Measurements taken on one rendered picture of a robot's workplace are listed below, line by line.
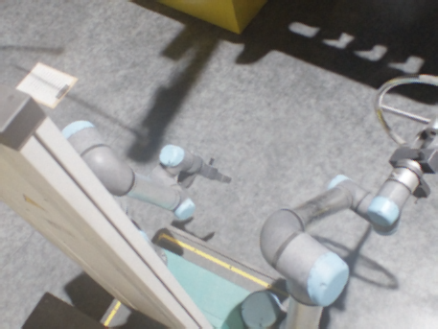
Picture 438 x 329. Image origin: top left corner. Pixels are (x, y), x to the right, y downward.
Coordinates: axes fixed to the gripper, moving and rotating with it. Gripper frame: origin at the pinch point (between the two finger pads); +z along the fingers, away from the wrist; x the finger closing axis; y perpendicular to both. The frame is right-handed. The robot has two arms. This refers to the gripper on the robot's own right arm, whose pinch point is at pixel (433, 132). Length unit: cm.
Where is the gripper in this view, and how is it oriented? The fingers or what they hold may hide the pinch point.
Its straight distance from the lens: 168.1
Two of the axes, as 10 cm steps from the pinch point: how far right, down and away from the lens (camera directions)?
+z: 5.8, -7.5, 3.0
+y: -6.3, -6.6, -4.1
